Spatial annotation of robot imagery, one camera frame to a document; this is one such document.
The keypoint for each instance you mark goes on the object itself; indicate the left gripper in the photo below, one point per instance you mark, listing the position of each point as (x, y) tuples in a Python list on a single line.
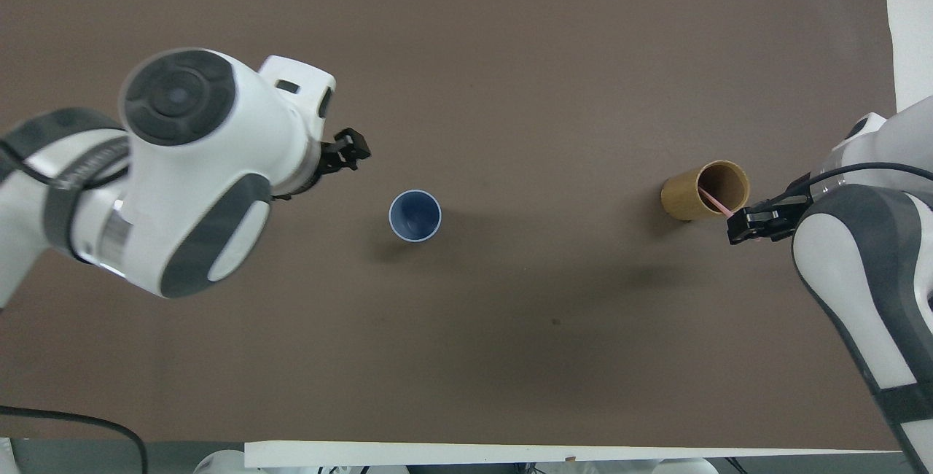
[(315, 169)]

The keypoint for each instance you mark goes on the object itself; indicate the blue cup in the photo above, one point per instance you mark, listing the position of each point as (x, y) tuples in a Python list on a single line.
[(415, 216)]

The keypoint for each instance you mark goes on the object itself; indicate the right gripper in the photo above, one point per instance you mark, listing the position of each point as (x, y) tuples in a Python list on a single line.
[(787, 222)]

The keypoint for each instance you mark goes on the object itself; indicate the pink chopstick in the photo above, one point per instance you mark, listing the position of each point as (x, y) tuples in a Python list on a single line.
[(714, 203)]

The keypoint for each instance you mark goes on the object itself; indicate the bamboo tube cup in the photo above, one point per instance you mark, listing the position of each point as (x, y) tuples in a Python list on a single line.
[(681, 193)]

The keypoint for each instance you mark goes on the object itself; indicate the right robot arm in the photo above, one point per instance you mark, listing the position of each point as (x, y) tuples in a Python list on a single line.
[(845, 262)]

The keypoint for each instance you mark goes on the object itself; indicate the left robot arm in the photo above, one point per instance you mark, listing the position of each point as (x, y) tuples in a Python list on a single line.
[(197, 189)]

